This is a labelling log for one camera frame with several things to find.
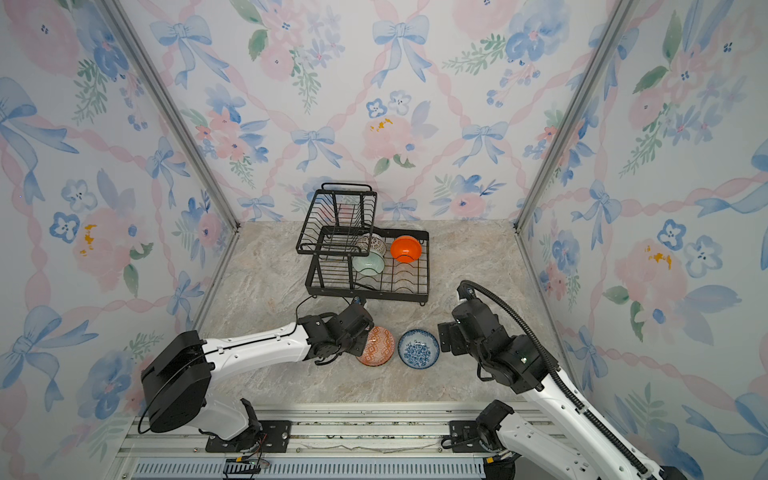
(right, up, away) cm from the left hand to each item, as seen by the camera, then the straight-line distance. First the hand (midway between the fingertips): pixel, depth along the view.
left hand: (363, 335), depth 84 cm
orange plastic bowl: (+13, +25, +22) cm, 36 cm away
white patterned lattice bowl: (+3, +27, +24) cm, 36 cm away
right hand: (+24, +6, -12) cm, 28 cm away
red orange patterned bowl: (+5, -4, +2) cm, 6 cm away
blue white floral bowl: (+16, -5, +4) cm, 17 cm away
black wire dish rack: (-3, +23, -3) cm, 23 cm away
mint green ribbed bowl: (+1, +19, +19) cm, 27 cm away
